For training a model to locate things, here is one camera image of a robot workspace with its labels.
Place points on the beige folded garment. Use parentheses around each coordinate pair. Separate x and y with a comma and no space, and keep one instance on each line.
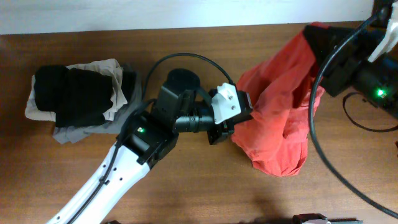
(109,67)

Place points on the grey folded garment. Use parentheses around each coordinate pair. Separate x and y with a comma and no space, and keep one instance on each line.
(132,87)

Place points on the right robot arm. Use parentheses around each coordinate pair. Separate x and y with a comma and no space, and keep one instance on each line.
(376,81)

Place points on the red printed t-shirt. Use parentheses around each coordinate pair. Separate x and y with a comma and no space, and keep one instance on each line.
(275,139)

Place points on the black folded garment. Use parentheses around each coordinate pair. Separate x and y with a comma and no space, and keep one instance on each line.
(78,97)

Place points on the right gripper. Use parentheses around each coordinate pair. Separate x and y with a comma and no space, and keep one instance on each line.
(347,58)

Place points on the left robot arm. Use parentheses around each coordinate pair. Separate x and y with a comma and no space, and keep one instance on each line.
(150,133)

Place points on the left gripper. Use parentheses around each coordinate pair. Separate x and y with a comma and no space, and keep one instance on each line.
(227,127)

